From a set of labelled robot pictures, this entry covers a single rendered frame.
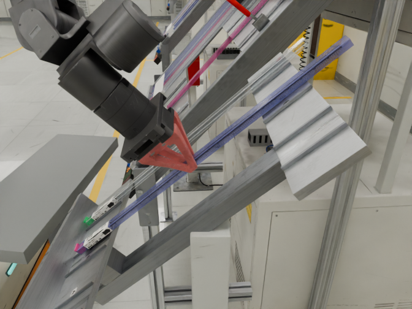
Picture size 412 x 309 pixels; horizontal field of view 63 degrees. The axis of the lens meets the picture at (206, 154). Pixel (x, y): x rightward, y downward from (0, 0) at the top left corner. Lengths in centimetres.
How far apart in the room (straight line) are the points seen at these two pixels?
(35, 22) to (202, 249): 36
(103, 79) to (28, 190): 73
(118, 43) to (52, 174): 80
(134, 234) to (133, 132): 136
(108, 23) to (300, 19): 45
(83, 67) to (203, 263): 33
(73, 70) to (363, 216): 86
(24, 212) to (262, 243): 65
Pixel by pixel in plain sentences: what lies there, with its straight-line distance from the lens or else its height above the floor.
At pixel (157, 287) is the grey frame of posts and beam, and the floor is 35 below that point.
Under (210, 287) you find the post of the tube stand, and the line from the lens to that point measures 58.
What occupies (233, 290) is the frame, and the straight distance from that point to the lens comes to 108.
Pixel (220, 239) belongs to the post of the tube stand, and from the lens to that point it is 51.
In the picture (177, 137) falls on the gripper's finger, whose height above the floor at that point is 97.
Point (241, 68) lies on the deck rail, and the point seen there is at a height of 97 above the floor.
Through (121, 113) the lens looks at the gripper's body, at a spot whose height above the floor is 101.
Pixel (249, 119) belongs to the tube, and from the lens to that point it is 44.
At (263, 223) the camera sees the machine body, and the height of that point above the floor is 54.
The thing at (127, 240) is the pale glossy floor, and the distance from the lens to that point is 174.
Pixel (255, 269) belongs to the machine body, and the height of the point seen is 37.
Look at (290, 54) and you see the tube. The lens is 53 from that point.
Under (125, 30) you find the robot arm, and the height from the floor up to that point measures 110.
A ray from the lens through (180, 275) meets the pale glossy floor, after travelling 155.
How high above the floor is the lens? 115
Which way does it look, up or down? 29 degrees down
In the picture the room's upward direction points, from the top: straight up
